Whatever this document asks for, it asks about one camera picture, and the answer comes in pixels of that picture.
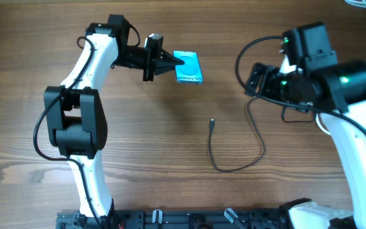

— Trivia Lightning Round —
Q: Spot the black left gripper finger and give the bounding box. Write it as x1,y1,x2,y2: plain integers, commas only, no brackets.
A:
161,50,184,64
154,62,182,75

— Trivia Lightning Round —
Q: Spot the blue Galaxy smartphone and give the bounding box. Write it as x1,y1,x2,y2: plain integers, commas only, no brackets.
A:
173,50,203,85

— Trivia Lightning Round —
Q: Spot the black charging cable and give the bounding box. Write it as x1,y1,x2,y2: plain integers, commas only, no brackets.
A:
208,97,317,174

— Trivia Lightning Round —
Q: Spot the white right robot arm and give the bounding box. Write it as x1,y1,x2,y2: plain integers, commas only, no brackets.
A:
241,22,366,228

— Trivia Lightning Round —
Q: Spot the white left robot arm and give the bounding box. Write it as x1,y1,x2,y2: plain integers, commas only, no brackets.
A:
40,15,184,222

